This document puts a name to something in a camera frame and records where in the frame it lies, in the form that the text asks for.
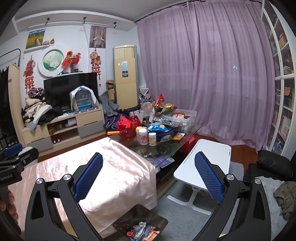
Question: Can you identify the orange candy tube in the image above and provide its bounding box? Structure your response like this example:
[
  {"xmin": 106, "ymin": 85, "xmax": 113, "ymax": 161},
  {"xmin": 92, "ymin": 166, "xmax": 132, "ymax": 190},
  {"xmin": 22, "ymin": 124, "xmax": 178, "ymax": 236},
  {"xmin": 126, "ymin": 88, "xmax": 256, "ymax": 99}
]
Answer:
[{"xmin": 147, "ymin": 232, "xmax": 159, "ymax": 241}]

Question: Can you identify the clear plastic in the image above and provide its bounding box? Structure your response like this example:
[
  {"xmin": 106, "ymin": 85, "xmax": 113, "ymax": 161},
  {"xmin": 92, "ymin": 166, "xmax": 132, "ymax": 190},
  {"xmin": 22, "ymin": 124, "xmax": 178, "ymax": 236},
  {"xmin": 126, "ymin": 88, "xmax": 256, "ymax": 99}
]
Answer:
[{"xmin": 132, "ymin": 221, "xmax": 155, "ymax": 240}]

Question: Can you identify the black trash bin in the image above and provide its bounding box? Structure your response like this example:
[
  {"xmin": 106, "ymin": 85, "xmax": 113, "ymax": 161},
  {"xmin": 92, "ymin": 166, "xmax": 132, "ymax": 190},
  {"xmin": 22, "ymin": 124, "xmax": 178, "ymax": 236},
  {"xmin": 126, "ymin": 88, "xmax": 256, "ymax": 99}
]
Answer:
[{"xmin": 112, "ymin": 204, "xmax": 168, "ymax": 240}]

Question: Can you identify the person's left hand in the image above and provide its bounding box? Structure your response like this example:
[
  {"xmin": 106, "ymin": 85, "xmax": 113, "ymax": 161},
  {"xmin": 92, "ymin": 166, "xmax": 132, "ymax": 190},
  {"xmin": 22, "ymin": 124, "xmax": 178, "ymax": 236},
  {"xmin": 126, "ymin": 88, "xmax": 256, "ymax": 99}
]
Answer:
[{"xmin": 0, "ymin": 190, "xmax": 19, "ymax": 220}]

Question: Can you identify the white folding lap desk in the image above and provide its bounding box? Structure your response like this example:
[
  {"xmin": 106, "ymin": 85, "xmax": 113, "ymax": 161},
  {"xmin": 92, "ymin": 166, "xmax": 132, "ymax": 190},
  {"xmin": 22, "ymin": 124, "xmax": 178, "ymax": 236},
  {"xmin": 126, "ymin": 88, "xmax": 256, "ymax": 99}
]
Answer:
[{"xmin": 168, "ymin": 139, "xmax": 231, "ymax": 215}]

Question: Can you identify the pink satin tablecloth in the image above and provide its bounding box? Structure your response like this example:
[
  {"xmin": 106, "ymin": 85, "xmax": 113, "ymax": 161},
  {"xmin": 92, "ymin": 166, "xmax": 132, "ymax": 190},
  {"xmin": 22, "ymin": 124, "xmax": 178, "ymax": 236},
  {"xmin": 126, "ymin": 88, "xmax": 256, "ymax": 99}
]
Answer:
[{"xmin": 9, "ymin": 138, "xmax": 158, "ymax": 238}]

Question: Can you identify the beige TV cabinet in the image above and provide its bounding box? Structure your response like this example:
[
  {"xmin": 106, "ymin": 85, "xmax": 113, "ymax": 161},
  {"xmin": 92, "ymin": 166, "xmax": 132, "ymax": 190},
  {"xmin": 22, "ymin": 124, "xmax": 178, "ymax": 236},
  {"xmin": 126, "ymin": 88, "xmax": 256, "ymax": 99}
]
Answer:
[{"xmin": 22, "ymin": 108, "xmax": 106, "ymax": 156}]

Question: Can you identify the glass coffee table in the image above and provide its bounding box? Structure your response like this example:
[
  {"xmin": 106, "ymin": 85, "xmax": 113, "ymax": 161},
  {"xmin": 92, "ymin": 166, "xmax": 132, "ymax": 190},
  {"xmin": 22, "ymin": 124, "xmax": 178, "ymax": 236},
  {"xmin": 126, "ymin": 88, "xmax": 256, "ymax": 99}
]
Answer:
[{"xmin": 110, "ymin": 124, "xmax": 202, "ymax": 187}]

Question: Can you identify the pile of clothes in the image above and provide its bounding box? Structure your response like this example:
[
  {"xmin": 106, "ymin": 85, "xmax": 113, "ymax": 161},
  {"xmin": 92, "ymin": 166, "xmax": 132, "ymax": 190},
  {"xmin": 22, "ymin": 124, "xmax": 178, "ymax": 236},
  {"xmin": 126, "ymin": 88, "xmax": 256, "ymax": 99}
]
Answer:
[{"xmin": 21, "ymin": 87, "xmax": 63, "ymax": 132}]

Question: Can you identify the purple bag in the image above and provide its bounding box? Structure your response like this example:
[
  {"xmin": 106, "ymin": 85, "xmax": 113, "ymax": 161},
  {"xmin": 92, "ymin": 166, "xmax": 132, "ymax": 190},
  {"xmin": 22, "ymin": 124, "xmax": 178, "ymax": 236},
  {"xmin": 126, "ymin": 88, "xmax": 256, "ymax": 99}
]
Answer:
[{"xmin": 104, "ymin": 114, "xmax": 122, "ymax": 132}]

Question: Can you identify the red plastic basket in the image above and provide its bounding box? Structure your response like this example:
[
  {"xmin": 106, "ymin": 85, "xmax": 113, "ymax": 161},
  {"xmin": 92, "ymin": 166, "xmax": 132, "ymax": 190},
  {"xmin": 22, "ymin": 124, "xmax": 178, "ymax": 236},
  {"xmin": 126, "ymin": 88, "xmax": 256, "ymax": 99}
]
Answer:
[{"xmin": 117, "ymin": 115, "xmax": 141, "ymax": 138}]

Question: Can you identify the clear plastic storage box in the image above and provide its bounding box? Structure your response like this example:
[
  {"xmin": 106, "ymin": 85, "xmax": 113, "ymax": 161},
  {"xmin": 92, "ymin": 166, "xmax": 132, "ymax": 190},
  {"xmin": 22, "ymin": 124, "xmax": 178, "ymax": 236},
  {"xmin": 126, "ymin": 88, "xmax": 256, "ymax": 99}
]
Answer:
[{"xmin": 171, "ymin": 109, "xmax": 197, "ymax": 133}]

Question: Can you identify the blue cookie tin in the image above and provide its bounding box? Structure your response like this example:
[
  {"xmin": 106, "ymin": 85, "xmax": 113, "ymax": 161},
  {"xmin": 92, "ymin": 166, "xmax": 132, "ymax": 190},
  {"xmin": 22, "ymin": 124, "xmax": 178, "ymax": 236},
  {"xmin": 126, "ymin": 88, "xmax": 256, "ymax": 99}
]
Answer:
[{"xmin": 156, "ymin": 127, "xmax": 175, "ymax": 143}]

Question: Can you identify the yellow lid white bottle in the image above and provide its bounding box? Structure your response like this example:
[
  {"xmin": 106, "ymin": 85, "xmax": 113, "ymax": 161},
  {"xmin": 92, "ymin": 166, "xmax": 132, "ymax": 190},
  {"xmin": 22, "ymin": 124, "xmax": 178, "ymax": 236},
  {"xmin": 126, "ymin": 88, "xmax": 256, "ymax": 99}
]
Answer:
[{"xmin": 135, "ymin": 126, "xmax": 142, "ymax": 142}]

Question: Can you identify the pink label white bottle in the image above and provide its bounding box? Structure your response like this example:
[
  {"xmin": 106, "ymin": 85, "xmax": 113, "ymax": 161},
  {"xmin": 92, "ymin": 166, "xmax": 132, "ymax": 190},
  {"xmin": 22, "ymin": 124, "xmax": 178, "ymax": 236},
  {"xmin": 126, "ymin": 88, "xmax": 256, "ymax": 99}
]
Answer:
[{"xmin": 138, "ymin": 128, "xmax": 149, "ymax": 146}]

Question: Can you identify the small white supplement bottle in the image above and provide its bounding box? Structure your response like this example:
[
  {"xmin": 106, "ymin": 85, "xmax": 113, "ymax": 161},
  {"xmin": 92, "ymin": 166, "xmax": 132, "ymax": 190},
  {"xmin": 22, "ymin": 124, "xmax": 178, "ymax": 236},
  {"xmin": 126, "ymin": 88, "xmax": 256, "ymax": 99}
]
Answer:
[{"xmin": 148, "ymin": 132, "xmax": 157, "ymax": 146}]

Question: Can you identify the blue chip bag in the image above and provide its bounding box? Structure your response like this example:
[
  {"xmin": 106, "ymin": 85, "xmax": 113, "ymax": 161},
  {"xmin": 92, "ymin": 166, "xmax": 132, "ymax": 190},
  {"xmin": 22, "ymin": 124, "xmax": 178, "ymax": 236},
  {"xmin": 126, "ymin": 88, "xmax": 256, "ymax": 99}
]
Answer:
[{"xmin": 147, "ymin": 123, "xmax": 169, "ymax": 133}]

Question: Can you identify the blue bird cage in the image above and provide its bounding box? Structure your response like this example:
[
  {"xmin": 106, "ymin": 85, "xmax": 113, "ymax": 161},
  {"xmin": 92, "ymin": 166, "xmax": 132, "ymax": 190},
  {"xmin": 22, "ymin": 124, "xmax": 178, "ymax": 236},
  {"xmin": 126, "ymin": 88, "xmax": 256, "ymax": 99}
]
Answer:
[{"xmin": 69, "ymin": 86, "xmax": 99, "ymax": 112}]

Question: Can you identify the black flat television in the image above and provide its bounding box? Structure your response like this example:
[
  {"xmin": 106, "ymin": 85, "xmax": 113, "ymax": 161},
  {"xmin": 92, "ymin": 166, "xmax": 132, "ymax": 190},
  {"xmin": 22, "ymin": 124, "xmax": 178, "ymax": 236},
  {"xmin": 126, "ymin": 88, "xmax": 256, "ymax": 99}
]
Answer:
[{"xmin": 43, "ymin": 72, "xmax": 98, "ymax": 111}]

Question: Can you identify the cardboard box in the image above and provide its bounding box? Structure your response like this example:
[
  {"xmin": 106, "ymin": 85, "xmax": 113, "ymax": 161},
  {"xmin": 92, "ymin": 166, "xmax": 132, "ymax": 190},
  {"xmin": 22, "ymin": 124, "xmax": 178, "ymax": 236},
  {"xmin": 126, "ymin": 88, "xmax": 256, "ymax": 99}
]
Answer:
[{"xmin": 106, "ymin": 80, "xmax": 115, "ymax": 102}]

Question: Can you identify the red hanging doll ornament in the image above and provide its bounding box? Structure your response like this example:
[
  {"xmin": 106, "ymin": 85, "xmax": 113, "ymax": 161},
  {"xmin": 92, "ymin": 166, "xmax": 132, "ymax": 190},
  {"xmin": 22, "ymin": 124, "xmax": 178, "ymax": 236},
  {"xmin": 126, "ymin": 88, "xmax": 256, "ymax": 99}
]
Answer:
[{"xmin": 90, "ymin": 49, "xmax": 101, "ymax": 80}]

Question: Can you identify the red flags sunflower vase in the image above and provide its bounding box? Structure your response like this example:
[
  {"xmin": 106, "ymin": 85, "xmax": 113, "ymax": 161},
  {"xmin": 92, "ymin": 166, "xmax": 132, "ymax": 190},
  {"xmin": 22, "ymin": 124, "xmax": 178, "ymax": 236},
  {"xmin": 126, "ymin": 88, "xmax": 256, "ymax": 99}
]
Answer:
[{"xmin": 62, "ymin": 51, "xmax": 81, "ymax": 73}]

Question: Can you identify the purple curtain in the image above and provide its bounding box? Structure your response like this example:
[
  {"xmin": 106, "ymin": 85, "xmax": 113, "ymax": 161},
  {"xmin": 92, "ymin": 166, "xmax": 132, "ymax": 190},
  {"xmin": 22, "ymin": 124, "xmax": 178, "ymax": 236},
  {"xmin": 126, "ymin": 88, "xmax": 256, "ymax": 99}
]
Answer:
[{"xmin": 137, "ymin": 1, "xmax": 275, "ymax": 150}]

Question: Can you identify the beige standing air conditioner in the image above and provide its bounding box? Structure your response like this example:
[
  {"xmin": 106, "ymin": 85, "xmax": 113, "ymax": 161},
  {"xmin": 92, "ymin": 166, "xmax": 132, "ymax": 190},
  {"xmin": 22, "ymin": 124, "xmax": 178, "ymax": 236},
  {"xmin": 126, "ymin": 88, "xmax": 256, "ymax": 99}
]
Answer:
[{"xmin": 113, "ymin": 45, "xmax": 139, "ymax": 109}]

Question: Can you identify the landscape painting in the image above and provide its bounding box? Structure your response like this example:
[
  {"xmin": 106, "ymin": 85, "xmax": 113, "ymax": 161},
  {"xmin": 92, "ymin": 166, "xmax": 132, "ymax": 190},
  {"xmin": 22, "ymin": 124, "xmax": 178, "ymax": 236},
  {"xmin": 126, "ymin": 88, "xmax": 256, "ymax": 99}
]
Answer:
[{"xmin": 26, "ymin": 29, "xmax": 46, "ymax": 49}]

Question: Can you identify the white bookshelf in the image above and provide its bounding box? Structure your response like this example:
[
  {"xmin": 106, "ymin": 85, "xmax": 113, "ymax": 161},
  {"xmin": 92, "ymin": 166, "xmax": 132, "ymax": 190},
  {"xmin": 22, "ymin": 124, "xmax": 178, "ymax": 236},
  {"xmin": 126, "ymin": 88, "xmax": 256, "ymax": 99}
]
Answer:
[{"xmin": 261, "ymin": 1, "xmax": 295, "ymax": 159}]

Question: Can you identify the orange handle tool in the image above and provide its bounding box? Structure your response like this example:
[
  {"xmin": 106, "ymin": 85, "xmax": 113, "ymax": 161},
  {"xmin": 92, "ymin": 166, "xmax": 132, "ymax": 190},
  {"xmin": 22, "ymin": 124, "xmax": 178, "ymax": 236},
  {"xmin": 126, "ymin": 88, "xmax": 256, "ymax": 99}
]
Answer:
[{"xmin": 107, "ymin": 131, "xmax": 120, "ymax": 135}]

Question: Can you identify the red fish wall ornament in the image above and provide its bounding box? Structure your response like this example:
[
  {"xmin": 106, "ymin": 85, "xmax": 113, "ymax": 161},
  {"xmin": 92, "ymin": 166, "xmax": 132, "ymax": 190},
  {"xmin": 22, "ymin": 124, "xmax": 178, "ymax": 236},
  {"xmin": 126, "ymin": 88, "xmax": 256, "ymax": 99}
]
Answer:
[{"xmin": 23, "ymin": 56, "xmax": 36, "ymax": 94}]

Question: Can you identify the round lotus wall picture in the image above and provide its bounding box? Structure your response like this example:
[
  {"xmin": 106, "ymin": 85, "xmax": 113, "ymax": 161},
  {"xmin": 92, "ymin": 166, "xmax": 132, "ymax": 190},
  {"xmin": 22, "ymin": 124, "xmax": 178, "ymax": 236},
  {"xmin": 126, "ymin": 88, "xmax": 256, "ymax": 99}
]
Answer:
[{"xmin": 38, "ymin": 48, "xmax": 65, "ymax": 77}]

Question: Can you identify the wall poster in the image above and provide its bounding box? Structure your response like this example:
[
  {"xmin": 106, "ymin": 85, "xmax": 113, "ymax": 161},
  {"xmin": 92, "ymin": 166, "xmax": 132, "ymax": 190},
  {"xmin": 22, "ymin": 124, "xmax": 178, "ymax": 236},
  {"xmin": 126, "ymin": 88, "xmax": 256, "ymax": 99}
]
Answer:
[{"xmin": 89, "ymin": 25, "xmax": 107, "ymax": 49}]

